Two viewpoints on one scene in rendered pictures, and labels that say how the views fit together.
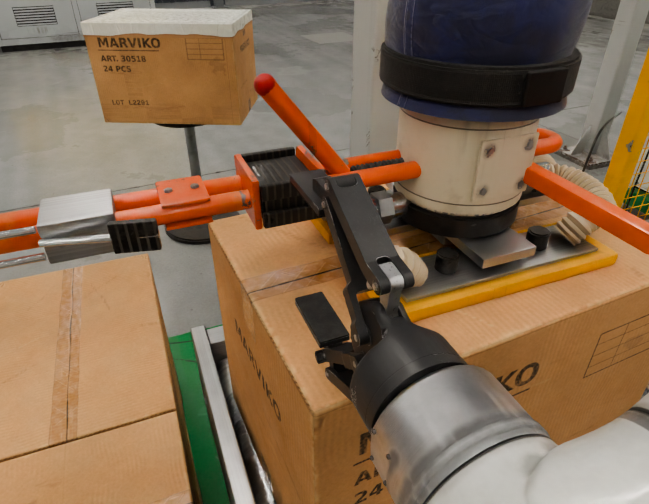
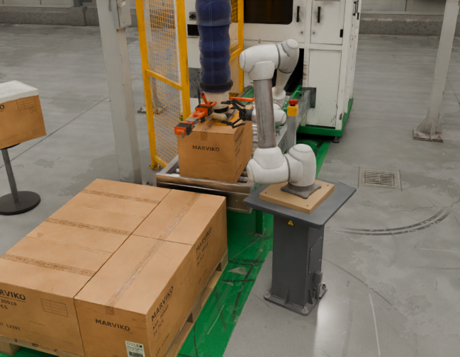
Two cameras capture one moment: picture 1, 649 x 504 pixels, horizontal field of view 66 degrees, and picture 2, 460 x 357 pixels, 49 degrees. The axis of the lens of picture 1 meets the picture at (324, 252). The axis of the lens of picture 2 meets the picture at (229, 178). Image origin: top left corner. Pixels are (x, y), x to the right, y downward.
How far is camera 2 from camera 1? 3.02 m
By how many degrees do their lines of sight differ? 43
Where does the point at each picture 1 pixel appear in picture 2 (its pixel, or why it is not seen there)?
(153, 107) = (1, 139)
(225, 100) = (37, 125)
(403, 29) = (211, 81)
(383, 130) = (130, 112)
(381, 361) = (248, 111)
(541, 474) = not seen: hidden behind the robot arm
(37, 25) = not seen: outside the picture
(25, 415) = (142, 205)
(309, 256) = (203, 125)
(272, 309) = (211, 131)
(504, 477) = not seen: hidden behind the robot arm
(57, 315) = (105, 196)
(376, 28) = (122, 77)
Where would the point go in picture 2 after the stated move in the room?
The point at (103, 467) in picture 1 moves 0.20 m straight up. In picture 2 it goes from (174, 199) to (172, 172)
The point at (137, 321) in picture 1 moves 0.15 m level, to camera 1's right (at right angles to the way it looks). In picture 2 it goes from (130, 186) to (146, 178)
